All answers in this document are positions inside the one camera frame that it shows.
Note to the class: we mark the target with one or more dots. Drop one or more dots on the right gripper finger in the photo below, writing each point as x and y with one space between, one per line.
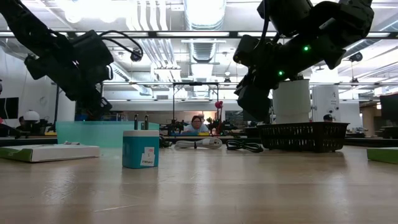
255 104
244 84

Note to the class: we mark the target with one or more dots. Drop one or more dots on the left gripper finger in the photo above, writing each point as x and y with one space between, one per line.
105 105
88 110

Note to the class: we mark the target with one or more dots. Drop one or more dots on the blue white charger plug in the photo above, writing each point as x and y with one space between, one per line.
140 149

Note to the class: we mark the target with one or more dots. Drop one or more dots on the black mesh basket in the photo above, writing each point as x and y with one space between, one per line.
304 137

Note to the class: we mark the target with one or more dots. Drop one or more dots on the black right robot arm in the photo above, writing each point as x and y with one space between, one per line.
342 18

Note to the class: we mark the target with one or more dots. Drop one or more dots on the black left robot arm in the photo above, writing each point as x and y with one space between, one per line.
28 25

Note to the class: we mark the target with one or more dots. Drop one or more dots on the black background robot arm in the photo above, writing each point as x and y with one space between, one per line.
228 126
175 126

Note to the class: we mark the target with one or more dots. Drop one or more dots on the teal plastic bin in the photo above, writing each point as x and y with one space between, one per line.
93 133

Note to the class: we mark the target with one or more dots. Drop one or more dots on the red desk lamp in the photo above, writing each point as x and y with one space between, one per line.
219 104

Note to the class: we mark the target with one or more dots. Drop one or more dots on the translucent jug with black rim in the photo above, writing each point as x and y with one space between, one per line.
292 102

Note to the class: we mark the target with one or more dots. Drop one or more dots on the white flat box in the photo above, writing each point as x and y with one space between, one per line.
62 152

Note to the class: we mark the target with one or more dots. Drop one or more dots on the white dome lamp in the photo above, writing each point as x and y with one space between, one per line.
31 115

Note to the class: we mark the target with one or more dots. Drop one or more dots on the black ceiling spotlight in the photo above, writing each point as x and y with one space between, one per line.
136 56
356 57

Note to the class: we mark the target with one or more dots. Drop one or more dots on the person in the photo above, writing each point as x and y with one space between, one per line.
196 126
328 118
21 123

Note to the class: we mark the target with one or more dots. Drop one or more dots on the black computer monitor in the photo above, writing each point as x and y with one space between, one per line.
9 108
390 107

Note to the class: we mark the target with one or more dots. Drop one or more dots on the green flat box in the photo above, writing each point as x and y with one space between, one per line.
384 155

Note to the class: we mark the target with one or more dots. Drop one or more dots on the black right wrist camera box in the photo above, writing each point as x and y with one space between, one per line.
248 49

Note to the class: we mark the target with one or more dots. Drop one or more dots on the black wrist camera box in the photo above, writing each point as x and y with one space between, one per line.
248 49
91 53

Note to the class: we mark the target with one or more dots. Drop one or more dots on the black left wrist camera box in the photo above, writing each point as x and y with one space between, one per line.
91 53

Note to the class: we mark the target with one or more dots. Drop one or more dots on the white wall appliance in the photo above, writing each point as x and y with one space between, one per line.
325 102

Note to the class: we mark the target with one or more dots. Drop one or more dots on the black overhead frame bar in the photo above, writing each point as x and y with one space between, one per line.
152 34

